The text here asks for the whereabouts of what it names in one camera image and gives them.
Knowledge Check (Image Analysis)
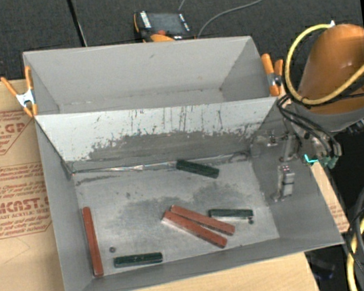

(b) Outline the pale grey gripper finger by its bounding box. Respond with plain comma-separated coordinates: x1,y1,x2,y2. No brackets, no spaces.
252,130,287,149
266,162,300,204

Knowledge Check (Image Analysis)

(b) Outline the dark green flat block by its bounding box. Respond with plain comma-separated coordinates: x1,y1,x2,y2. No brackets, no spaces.
174,154,222,185
112,250,164,270
206,202,255,225

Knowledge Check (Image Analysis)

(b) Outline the red-brown flat block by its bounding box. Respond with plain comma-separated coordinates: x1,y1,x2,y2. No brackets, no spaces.
169,196,238,244
81,205,106,278
160,202,230,257

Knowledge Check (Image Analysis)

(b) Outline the grey metal bin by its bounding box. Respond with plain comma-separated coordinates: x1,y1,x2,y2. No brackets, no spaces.
22,11,349,291

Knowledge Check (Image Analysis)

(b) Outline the brown cardboard board red print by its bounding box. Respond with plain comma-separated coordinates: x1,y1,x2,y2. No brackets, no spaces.
0,33,355,291

